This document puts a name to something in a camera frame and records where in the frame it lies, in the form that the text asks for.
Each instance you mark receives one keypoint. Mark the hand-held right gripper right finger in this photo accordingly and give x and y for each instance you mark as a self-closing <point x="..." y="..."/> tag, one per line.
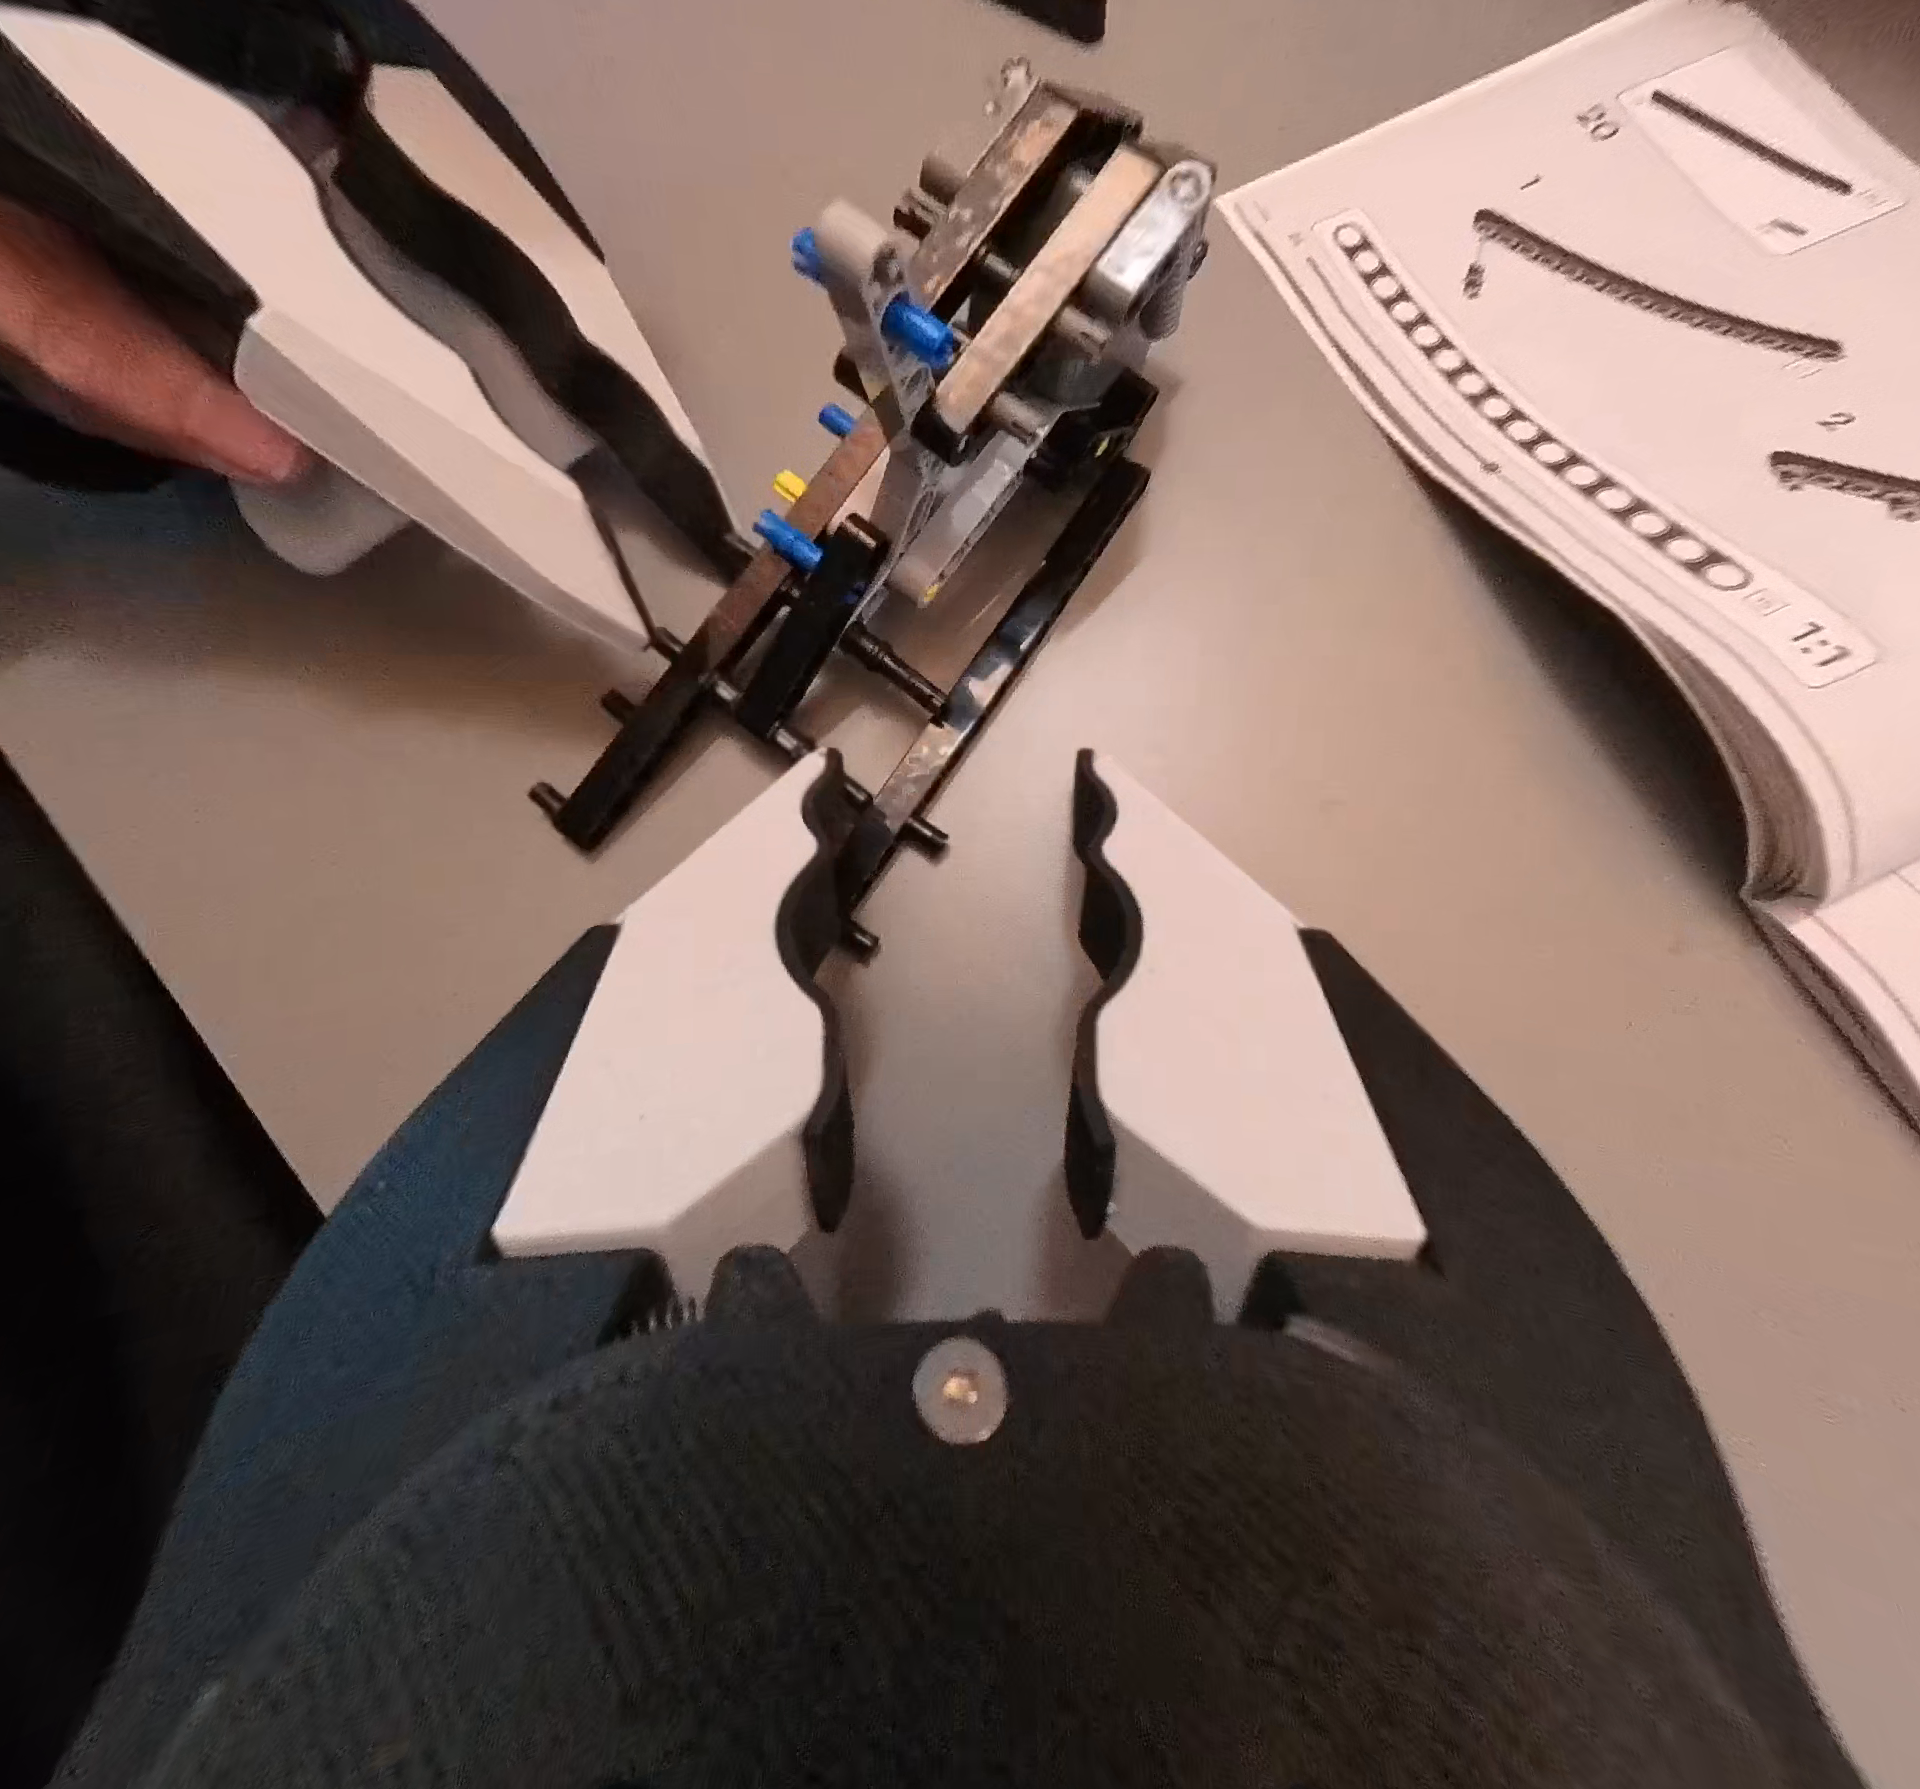
<point x="1261" y="1101"/>

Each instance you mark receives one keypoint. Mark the person's left hand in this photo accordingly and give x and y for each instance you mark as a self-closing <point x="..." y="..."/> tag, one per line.
<point x="111" y="335"/>

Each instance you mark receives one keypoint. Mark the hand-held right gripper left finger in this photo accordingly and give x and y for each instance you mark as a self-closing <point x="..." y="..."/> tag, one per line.
<point x="660" y="1101"/>

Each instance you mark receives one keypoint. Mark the white instruction booklet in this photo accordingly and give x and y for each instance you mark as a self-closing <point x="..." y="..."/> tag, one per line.
<point x="1576" y="391"/>

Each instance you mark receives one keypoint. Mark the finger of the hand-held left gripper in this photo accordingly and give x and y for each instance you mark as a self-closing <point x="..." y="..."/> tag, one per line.
<point x="193" y="150"/>
<point x="515" y="206"/>

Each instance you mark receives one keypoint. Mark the grey black toy brick chassis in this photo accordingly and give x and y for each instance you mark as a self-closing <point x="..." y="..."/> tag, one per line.
<point x="1051" y="257"/>

